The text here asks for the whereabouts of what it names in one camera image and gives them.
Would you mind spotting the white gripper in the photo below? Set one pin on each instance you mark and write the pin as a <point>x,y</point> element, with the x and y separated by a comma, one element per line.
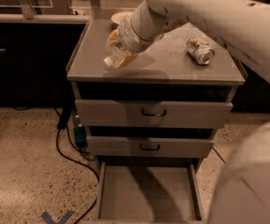
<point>129,37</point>

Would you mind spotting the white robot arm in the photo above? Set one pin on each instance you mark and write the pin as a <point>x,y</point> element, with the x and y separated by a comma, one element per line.
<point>242,194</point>

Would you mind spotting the top grey drawer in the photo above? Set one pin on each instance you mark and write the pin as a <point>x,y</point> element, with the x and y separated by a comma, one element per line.
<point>166,114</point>

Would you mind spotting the grey drawer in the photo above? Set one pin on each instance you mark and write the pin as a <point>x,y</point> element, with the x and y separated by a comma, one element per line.
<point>149,147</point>
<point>166,114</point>
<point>140,194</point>

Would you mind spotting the grey drawer cabinet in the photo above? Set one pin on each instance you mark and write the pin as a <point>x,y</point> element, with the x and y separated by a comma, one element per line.
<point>164,72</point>

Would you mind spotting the middle grey drawer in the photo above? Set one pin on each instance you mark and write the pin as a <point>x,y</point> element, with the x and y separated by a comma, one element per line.
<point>149,147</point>

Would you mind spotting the bottom grey drawer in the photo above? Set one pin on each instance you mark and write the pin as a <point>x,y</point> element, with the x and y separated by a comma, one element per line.
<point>140,194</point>

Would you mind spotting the white bowl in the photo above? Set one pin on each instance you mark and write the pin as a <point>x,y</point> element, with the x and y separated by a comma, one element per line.
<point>118,17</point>

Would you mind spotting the crushed soda can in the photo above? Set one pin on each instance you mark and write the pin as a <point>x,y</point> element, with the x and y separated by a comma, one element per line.
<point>200,50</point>

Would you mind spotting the blue power box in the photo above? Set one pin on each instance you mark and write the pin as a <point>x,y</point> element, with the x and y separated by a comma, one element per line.
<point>80,136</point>

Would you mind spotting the white horizontal rail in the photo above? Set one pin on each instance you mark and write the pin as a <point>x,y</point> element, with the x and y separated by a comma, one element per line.
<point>62,19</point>

